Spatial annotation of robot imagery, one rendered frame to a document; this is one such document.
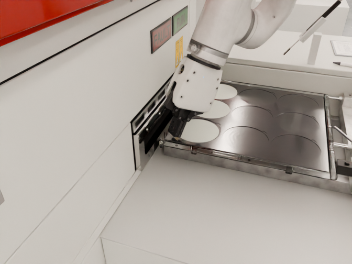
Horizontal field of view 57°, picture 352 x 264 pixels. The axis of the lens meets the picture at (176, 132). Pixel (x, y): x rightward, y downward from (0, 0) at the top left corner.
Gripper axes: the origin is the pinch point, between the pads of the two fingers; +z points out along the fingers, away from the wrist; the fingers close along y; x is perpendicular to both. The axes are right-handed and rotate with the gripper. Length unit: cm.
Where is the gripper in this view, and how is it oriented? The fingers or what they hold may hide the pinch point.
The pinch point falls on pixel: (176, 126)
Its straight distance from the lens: 71.3
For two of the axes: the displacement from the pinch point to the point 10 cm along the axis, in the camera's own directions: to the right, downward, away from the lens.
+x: -5.1, -4.7, 7.2
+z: -3.6, 8.8, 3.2
